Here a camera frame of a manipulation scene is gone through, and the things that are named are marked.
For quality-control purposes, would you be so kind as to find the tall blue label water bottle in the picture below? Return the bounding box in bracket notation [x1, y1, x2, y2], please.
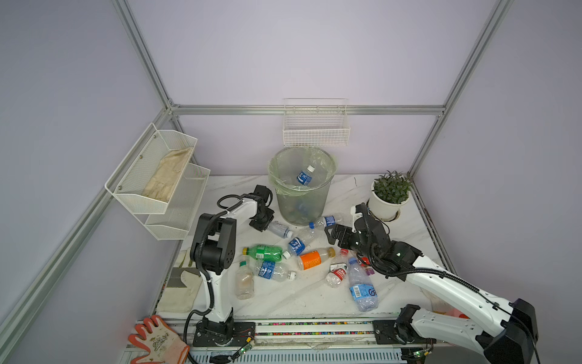
[294, 200, 318, 222]

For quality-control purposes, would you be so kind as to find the small blue label bottle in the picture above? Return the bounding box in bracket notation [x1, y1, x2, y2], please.
[282, 227, 317, 259]

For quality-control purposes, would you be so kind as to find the white two-tier mesh shelf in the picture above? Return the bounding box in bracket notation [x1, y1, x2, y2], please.
[105, 124, 210, 241]

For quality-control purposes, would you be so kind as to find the green soda bottle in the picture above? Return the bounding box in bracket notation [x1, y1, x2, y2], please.
[242, 244, 283, 262]

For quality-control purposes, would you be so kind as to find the beige cloth in shelf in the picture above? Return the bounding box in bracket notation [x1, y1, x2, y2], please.
[142, 147, 194, 203]

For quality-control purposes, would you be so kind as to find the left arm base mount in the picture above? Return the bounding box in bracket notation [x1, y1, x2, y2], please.
[192, 321, 256, 347]

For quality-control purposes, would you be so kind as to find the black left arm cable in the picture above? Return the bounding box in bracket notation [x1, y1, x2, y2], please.
[182, 194, 249, 347]

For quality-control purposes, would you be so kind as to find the large crushed blue label bottle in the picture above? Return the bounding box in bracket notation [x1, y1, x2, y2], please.
[348, 257, 379, 312]

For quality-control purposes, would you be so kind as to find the short bottle blue white cap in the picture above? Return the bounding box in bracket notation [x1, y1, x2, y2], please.
[296, 165, 315, 186]

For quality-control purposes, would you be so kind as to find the orange white work glove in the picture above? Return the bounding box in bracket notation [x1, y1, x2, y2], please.
[128, 315, 189, 364]

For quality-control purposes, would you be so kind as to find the green lined trash bin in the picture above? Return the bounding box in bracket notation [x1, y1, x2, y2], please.
[268, 147, 337, 226]

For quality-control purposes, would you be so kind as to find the white wire wall basket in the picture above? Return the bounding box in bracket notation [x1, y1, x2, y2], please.
[283, 98, 351, 147]

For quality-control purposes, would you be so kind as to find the clear bottle green cap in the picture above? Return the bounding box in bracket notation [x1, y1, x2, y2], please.
[235, 260, 255, 300]

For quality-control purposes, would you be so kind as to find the orange label bottle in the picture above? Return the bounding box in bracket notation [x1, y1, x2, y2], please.
[297, 247, 336, 271]

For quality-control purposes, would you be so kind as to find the clear bottle blue label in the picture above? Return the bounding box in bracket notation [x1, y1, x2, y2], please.
[253, 260, 297, 282]

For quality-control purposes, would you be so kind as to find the potted green succulent plant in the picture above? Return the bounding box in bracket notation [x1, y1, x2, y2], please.
[368, 171, 412, 221]

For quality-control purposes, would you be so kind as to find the red white label bottle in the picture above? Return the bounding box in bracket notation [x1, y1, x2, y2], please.
[326, 263, 347, 288]

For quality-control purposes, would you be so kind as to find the blue label bottle near bin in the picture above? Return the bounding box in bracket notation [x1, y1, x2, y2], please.
[309, 214, 343, 230]

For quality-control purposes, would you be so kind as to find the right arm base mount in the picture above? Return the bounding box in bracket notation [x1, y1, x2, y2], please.
[372, 320, 433, 345]

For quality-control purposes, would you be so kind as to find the clear crushed bottle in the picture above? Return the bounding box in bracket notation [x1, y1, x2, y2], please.
[267, 221, 293, 239]

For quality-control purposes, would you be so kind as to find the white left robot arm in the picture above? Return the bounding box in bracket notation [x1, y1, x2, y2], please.
[190, 185, 274, 338]

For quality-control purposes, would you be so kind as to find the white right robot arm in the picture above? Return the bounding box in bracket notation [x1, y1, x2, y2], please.
[324, 203, 540, 363]

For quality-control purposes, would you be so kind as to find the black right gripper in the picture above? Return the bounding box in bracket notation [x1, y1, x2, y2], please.
[321, 223, 376, 261]

